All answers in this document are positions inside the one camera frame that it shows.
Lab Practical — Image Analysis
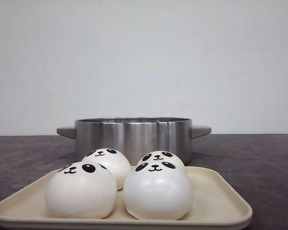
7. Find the panda bun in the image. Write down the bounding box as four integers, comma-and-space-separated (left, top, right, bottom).
123, 161, 193, 220
45, 161, 117, 219
82, 148, 132, 190
136, 150, 187, 174

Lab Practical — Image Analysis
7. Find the stainless steel steamer pot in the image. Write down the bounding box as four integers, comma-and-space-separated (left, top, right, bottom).
57, 117, 212, 165

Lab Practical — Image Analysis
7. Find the cream plastic tray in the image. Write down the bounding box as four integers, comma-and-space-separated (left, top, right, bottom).
0, 167, 252, 230

